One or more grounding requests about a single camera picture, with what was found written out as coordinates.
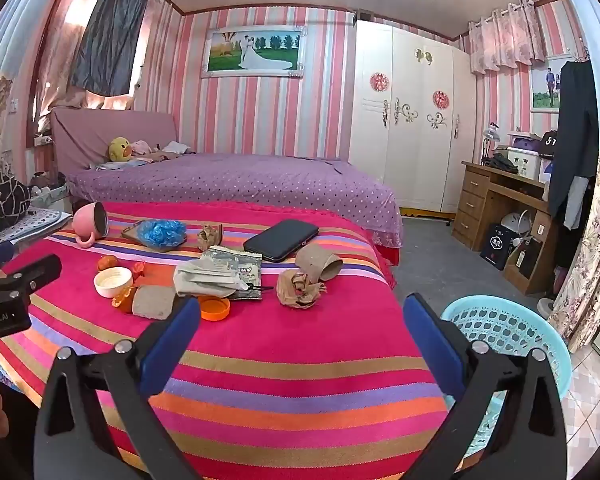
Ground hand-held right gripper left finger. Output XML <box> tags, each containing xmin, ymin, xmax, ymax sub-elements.
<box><xmin>34</xmin><ymin>296</ymin><xmax>203</xmax><ymax>480</ymax></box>

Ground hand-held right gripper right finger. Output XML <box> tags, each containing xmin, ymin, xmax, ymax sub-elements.
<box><xmin>402</xmin><ymin>292</ymin><xmax>567</xmax><ymax>480</ymax></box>

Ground orange round lid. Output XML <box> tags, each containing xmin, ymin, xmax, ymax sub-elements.
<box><xmin>198</xmin><ymin>296</ymin><xmax>231</xmax><ymax>322</ymax></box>

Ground orange peel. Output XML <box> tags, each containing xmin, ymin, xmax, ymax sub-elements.
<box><xmin>111</xmin><ymin>285</ymin><xmax>138</xmax><ymax>314</ymax></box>

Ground beige cloth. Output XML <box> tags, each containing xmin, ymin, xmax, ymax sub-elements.
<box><xmin>173</xmin><ymin>255</ymin><xmax>246</xmax><ymax>298</ymax></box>

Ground white round lid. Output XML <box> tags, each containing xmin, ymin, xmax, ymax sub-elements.
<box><xmin>94</xmin><ymin>267</ymin><xmax>133</xmax><ymax>298</ymax></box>

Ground light blue plastic basket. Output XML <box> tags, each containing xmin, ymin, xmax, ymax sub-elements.
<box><xmin>440</xmin><ymin>295</ymin><xmax>572</xmax><ymax>461</ymax></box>

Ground printed paper packet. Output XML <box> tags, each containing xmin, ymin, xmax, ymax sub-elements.
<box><xmin>200</xmin><ymin>245</ymin><xmax>263</xmax><ymax>301</ymax></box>

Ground blue plastic shoe covers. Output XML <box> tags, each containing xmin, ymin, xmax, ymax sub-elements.
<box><xmin>138</xmin><ymin>219</ymin><xmax>187</xmax><ymax>248</ymax></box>

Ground small brown paper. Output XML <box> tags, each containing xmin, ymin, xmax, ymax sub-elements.
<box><xmin>197</xmin><ymin>223</ymin><xmax>224</xmax><ymax>252</ymax></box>

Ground large brown paper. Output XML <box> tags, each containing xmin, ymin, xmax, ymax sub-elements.
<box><xmin>276</xmin><ymin>269</ymin><xmax>327</xmax><ymax>310</ymax></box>

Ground cardboard tube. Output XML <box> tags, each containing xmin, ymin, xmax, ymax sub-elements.
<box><xmin>295</xmin><ymin>243</ymin><xmax>343</xmax><ymax>283</ymax></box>

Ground dotted grey cushion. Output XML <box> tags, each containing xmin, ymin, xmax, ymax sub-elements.
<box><xmin>0</xmin><ymin>207</ymin><xmax>71</xmax><ymax>246</ymax></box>

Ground black patterned bag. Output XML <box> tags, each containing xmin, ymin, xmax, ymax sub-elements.
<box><xmin>0</xmin><ymin>170</ymin><xmax>32</xmax><ymax>228</ymax></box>

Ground pink mug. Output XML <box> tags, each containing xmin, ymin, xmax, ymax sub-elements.
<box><xmin>72</xmin><ymin>202</ymin><xmax>110</xmax><ymax>248</ymax></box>

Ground brown phone case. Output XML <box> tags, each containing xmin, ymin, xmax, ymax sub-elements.
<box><xmin>121</xmin><ymin>220</ymin><xmax>181</xmax><ymax>253</ymax></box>

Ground striped pink blanket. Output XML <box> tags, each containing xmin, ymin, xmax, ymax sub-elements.
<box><xmin>0</xmin><ymin>201</ymin><xmax>461</xmax><ymax>480</ymax></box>

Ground black gift bag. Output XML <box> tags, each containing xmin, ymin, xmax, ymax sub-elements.
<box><xmin>480</xmin><ymin>223</ymin><xmax>515</xmax><ymax>271</ymax></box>

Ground black box with label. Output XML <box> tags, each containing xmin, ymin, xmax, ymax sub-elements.
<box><xmin>517</xmin><ymin>237</ymin><xmax>543</xmax><ymax>278</ymax></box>

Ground white round appliance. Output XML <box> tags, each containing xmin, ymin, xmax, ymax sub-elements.
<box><xmin>500</xmin><ymin>208</ymin><xmax>533</xmax><ymax>238</ymax></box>

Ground yellow duck plush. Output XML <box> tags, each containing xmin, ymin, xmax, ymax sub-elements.
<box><xmin>108</xmin><ymin>136</ymin><xmax>134</xmax><ymax>163</ymax></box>

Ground wooden desk with drawers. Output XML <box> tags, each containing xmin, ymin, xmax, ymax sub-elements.
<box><xmin>452</xmin><ymin>160</ymin><xmax>561</xmax><ymax>295</ymax></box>

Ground bed with purple dotted cover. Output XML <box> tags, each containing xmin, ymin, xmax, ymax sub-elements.
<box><xmin>50</xmin><ymin>107</ymin><xmax>405</xmax><ymax>261</ymax></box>

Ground floral door curtain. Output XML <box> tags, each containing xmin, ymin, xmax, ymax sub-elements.
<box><xmin>547</xmin><ymin>152</ymin><xmax>600</xmax><ymax>353</ymax></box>

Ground dark clothes on desk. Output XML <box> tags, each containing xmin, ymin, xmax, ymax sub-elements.
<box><xmin>481</xmin><ymin>152</ymin><xmax>518</xmax><ymax>176</ymax></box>

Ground white storage box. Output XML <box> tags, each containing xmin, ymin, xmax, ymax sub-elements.
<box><xmin>506</xmin><ymin>146</ymin><xmax>543</xmax><ymax>181</ymax></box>

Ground desk lamp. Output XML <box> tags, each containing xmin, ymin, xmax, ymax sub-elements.
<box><xmin>481</xmin><ymin>124</ymin><xmax>502</xmax><ymax>161</ymax></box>

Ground white wardrobe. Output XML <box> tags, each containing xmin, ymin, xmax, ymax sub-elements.
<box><xmin>349</xmin><ymin>20</ymin><xmax>477</xmax><ymax>215</ymax></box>

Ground purple box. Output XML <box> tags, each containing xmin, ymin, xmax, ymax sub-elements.
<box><xmin>510</xmin><ymin>132</ymin><xmax>541</xmax><ymax>151</ymax></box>

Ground pink sheer curtain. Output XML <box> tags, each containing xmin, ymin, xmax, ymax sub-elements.
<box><xmin>32</xmin><ymin>0</ymin><xmax>106</xmax><ymax>131</ymax></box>

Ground black cap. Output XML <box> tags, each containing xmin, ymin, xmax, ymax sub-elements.
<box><xmin>537</xmin><ymin>130</ymin><xmax>558</xmax><ymax>158</ymax></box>

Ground dark grey curtain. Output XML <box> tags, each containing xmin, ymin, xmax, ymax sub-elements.
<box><xmin>69</xmin><ymin>0</ymin><xmax>151</xmax><ymax>97</ymax></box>

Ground hanging dark jacket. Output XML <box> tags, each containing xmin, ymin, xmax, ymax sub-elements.
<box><xmin>547</xmin><ymin>59</ymin><xmax>600</xmax><ymax>228</ymax></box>

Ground small framed photo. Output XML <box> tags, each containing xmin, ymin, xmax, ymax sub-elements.
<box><xmin>530</xmin><ymin>57</ymin><xmax>563</xmax><ymax>112</ymax></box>

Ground framed wedding picture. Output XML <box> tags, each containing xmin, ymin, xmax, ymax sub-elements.
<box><xmin>200</xmin><ymin>25</ymin><xmax>308</xmax><ymax>79</ymax></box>

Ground pink valance curtain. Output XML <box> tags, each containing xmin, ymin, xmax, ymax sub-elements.
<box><xmin>468</xmin><ymin>0</ymin><xmax>548</xmax><ymax>75</ymax></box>

